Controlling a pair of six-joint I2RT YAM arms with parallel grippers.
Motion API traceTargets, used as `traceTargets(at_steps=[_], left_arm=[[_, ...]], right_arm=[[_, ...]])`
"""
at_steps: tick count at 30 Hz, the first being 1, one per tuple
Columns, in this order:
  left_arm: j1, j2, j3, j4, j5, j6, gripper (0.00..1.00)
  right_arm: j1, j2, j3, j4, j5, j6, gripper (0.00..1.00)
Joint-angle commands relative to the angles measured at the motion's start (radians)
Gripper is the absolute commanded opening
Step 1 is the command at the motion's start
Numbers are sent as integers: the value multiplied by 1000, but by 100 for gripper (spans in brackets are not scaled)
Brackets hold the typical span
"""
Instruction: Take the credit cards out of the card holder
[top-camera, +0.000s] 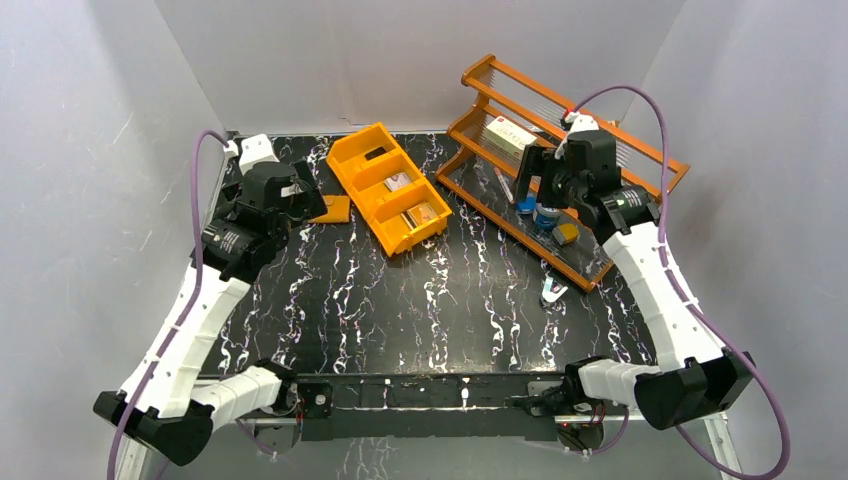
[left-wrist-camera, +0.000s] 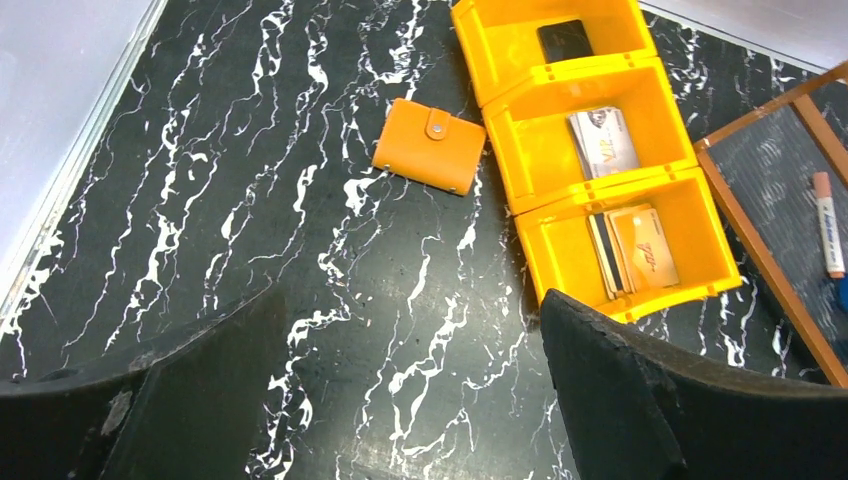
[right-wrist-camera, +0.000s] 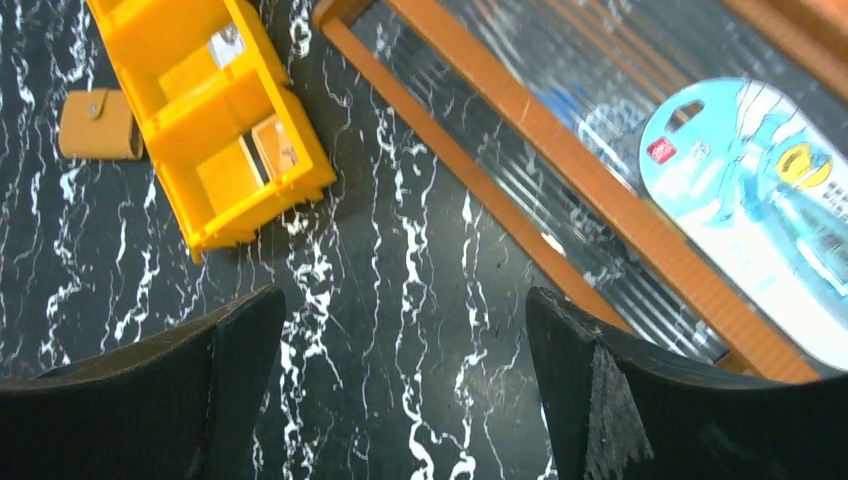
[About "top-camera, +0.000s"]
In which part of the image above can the orange wooden shelf rack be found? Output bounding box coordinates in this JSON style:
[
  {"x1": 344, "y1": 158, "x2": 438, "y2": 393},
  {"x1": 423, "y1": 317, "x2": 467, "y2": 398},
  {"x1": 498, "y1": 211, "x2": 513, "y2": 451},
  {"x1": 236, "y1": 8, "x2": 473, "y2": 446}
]
[{"x1": 435, "y1": 54, "x2": 691, "y2": 293}]

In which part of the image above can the orange card holder wallet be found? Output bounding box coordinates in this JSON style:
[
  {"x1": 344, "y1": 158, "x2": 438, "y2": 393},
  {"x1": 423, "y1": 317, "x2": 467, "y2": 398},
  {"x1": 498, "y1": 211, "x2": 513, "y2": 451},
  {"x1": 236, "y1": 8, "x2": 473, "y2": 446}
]
[{"x1": 310, "y1": 195, "x2": 351, "y2": 224}]

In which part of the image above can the orange three-compartment bin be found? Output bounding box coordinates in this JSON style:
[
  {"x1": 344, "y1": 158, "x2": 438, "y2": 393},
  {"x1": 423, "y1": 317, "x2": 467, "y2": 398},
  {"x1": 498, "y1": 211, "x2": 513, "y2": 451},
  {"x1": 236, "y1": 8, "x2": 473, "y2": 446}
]
[{"x1": 326, "y1": 122, "x2": 452, "y2": 256}]

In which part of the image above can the silver card stack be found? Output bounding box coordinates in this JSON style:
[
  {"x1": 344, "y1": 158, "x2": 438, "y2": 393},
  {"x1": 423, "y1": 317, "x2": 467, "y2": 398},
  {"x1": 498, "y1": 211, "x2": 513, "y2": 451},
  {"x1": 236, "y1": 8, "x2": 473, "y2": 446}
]
[{"x1": 383, "y1": 171, "x2": 413, "y2": 192}]

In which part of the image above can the orange card stack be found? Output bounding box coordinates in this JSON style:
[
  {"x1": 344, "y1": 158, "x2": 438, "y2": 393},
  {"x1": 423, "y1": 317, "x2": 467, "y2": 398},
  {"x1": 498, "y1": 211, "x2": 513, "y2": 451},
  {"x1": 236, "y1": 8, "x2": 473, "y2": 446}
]
[{"x1": 402, "y1": 202, "x2": 439, "y2": 230}]

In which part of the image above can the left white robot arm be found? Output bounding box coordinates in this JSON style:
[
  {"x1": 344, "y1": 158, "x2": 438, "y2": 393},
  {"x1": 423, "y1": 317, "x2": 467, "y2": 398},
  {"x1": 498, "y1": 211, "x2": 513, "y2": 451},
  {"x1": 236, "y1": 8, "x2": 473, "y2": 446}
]
[{"x1": 93, "y1": 160, "x2": 327, "y2": 466}]

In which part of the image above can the black card in bin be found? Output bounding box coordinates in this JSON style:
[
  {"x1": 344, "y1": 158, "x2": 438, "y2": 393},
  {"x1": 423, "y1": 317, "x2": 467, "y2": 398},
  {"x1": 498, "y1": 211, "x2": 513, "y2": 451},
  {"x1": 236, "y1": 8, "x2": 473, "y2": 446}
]
[{"x1": 364, "y1": 146, "x2": 387, "y2": 161}]

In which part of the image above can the white pen marker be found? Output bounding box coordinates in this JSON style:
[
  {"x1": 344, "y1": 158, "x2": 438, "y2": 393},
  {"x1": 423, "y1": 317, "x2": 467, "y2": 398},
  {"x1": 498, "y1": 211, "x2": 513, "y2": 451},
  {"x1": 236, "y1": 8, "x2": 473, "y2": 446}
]
[{"x1": 493, "y1": 167, "x2": 514, "y2": 204}]

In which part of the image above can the blue eraser block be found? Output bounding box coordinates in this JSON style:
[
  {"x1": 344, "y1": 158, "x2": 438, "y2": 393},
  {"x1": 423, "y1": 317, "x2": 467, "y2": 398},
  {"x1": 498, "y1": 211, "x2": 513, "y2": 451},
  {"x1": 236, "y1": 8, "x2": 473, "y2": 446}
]
[{"x1": 515, "y1": 196, "x2": 536, "y2": 215}]

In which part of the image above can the white red box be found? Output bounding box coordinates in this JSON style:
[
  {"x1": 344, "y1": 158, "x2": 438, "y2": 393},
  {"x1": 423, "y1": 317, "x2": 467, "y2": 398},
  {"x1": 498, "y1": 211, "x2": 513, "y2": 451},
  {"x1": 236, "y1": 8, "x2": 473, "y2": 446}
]
[{"x1": 483, "y1": 116, "x2": 537, "y2": 161}]

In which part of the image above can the yellow grey sharpener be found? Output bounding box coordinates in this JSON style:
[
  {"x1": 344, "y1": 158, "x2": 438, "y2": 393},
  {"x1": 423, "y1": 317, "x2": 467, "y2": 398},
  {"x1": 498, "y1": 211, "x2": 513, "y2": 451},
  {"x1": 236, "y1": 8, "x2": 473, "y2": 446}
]
[{"x1": 551, "y1": 223, "x2": 580, "y2": 246}]

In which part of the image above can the silver binder clip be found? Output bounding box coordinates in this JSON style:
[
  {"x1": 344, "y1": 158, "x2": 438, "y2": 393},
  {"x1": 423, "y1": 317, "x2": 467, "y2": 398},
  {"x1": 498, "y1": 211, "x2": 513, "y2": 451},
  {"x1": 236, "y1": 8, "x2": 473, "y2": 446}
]
[{"x1": 540, "y1": 276, "x2": 569, "y2": 307}]

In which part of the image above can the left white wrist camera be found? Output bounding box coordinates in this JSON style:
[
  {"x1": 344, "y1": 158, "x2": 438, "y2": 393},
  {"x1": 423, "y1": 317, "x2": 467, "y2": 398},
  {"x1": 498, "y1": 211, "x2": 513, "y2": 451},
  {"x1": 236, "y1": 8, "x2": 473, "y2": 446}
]
[{"x1": 223, "y1": 134, "x2": 279, "y2": 175}]

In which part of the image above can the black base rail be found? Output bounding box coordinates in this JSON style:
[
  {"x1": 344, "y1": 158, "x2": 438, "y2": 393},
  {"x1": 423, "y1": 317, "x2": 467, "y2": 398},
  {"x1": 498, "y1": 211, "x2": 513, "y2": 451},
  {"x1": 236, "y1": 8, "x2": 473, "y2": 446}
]
[{"x1": 238, "y1": 370, "x2": 607, "y2": 444}]

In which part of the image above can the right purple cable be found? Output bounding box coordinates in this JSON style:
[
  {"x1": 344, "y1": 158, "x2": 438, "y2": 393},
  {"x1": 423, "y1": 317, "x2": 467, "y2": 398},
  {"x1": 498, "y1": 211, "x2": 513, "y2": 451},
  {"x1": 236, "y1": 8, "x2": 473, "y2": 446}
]
[{"x1": 572, "y1": 85, "x2": 792, "y2": 480}]

